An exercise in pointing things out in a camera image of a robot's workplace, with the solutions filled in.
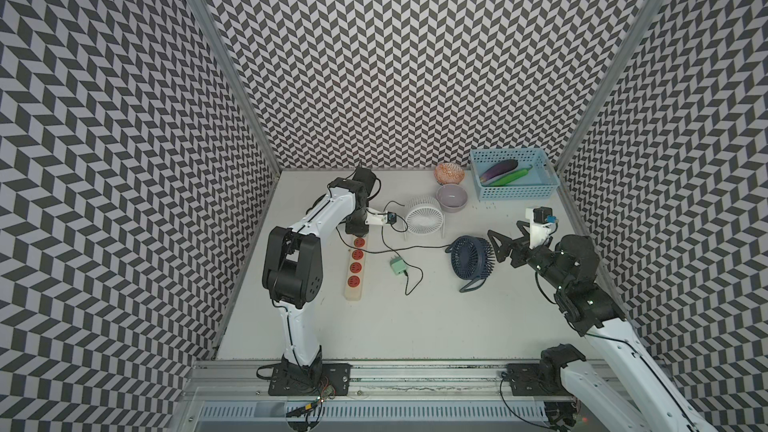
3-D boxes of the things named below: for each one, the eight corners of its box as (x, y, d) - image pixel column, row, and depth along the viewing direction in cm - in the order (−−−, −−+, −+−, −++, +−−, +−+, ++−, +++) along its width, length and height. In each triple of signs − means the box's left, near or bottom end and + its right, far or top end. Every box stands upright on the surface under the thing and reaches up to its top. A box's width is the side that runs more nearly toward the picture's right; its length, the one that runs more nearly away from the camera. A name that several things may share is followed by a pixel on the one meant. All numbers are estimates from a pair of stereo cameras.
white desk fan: (404, 239, 99) (404, 221, 91) (404, 212, 106) (404, 193, 98) (442, 239, 99) (446, 221, 91) (439, 212, 106) (442, 193, 98)
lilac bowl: (438, 215, 107) (439, 208, 103) (435, 188, 115) (436, 180, 112) (467, 215, 107) (470, 208, 103) (462, 188, 115) (464, 180, 112)
